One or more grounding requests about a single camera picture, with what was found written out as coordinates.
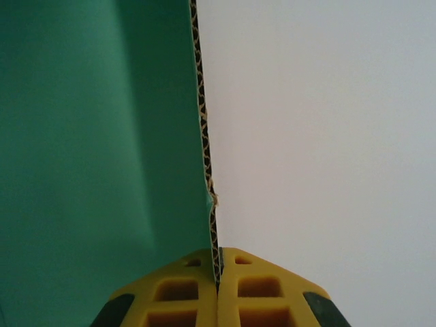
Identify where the green corrugated paper box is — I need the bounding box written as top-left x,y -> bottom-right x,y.
0,0 -> 225,327

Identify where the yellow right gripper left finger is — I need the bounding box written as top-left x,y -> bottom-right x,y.
89,247 -> 219,327

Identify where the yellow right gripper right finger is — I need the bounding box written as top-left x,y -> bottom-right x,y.
217,246 -> 352,327

